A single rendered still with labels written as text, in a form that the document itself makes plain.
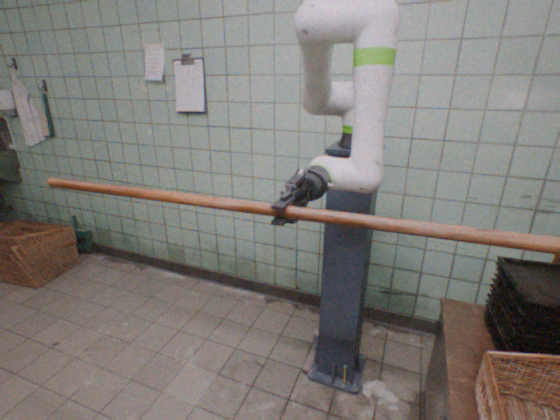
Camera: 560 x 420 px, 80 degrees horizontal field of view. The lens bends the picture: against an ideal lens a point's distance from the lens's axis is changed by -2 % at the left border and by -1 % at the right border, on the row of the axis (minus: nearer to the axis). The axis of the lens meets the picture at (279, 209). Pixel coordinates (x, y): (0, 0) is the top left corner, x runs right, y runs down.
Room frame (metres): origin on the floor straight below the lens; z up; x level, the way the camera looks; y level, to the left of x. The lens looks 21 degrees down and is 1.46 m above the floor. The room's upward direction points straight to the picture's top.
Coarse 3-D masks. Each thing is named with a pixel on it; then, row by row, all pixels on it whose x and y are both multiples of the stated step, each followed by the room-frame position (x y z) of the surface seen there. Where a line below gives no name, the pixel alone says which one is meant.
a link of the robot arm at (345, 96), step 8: (344, 88) 1.34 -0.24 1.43; (352, 88) 1.33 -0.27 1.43; (344, 96) 1.33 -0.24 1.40; (352, 96) 1.32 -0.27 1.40; (336, 104) 1.33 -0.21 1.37; (344, 104) 1.33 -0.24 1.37; (352, 104) 1.32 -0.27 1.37; (336, 112) 1.35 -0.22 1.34; (344, 112) 1.34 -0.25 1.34; (352, 112) 1.33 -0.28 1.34; (344, 120) 1.36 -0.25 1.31; (352, 120) 1.33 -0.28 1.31; (344, 128) 1.36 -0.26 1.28; (352, 128) 1.33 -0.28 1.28
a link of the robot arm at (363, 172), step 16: (368, 80) 0.98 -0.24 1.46; (384, 80) 0.98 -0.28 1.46; (368, 96) 0.97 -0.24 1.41; (384, 96) 0.98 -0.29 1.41; (368, 112) 0.97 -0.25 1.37; (384, 112) 0.98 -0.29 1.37; (368, 128) 0.97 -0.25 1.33; (384, 128) 0.99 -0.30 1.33; (352, 144) 1.00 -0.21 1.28; (368, 144) 0.96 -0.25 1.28; (352, 160) 0.98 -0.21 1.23; (368, 160) 0.95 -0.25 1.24; (352, 176) 0.96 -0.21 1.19; (368, 176) 0.94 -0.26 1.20; (352, 192) 0.98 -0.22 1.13; (368, 192) 0.96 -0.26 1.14
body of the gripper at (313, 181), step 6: (306, 174) 0.90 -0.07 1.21; (312, 174) 0.90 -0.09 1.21; (306, 180) 0.85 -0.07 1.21; (312, 180) 0.87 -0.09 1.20; (318, 180) 0.88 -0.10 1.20; (300, 186) 0.83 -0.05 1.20; (312, 186) 0.87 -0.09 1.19; (318, 186) 0.87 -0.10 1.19; (306, 192) 0.85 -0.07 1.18; (312, 192) 0.87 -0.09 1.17; (318, 192) 0.86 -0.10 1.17; (300, 198) 0.82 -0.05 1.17; (312, 198) 0.87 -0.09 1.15; (306, 204) 0.85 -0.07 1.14
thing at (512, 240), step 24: (96, 192) 0.92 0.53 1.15; (120, 192) 0.89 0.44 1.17; (144, 192) 0.86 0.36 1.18; (168, 192) 0.84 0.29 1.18; (288, 216) 0.70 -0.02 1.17; (312, 216) 0.68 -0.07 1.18; (336, 216) 0.66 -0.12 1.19; (360, 216) 0.65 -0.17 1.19; (384, 216) 0.64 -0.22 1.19; (456, 240) 0.57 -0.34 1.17; (480, 240) 0.56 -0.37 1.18; (504, 240) 0.54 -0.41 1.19; (528, 240) 0.53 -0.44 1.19; (552, 240) 0.52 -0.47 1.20
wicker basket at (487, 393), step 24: (504, 360) 0.73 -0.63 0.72; (528, 360) 0.71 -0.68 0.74; (552, 360) 0.69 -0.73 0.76; (480, 384) 0.72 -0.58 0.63; (504, 384) 0.72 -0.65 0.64; (528, 384) 0.70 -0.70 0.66; (552, 384) 0.68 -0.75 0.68; (480, 408) 0.67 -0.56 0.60; (504, 408) 0.68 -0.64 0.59; (528, 408) 0.68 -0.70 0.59; (552, 408) 0.68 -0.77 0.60
